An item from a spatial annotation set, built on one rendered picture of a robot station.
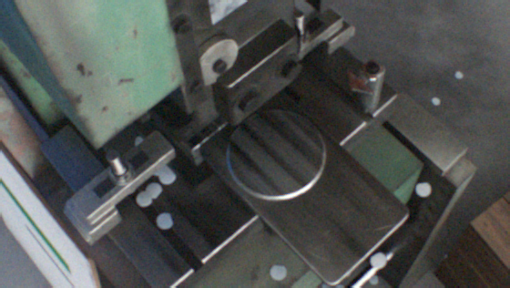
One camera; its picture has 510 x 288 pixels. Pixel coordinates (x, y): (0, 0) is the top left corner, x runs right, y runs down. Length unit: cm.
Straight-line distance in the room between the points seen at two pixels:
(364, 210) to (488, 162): 100
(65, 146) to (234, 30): 41
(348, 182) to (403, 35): 116
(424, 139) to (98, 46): 66
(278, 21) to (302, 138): 20
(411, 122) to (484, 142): 78
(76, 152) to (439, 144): 54
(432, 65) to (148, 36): 146
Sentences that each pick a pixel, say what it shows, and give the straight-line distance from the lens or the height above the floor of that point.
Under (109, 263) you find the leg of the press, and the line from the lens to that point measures 98.
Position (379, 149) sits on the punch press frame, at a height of 65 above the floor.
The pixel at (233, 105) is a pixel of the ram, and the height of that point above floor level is 94.
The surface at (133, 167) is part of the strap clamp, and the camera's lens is 88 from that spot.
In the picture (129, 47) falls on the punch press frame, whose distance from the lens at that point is 48.
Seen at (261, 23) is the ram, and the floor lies 99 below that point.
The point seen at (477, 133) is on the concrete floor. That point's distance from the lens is 180.
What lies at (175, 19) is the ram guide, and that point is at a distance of 51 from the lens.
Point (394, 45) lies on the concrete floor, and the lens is 191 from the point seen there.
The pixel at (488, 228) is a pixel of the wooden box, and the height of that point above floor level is 35.
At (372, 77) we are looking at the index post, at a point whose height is 79.
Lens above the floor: 153
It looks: 63 degrees down
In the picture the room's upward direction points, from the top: 7 degrees counter-clockwise
